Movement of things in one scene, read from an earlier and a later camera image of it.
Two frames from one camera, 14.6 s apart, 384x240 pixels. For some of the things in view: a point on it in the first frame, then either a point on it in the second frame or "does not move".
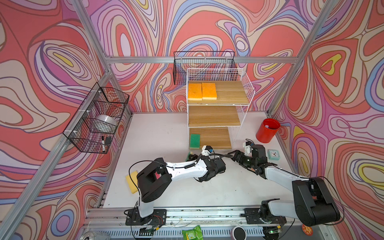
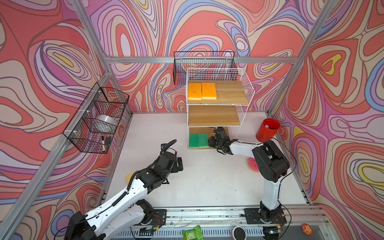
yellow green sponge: [195, 141] does not move
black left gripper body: [195, 158] -> [175, 168]
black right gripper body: [244, 160] -> [219, 144]
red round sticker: [307, 230] does not move
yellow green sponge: [189, 153] -> [203, 140]
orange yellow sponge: [209, 91] does not move
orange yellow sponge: [195, 91] does not move
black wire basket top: [200, 60] does not move
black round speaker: [238, 233] does not move
